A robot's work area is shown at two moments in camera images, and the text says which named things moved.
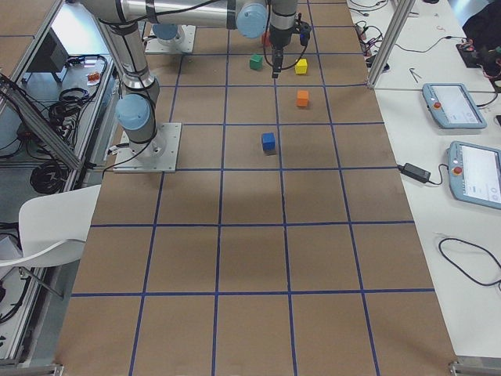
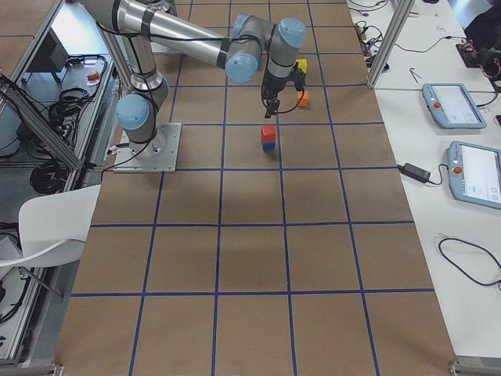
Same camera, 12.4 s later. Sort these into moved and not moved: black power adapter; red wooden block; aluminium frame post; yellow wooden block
Moved: red wooden block
Not moved: yellow wooden block; aluminium frame post; black power adapter
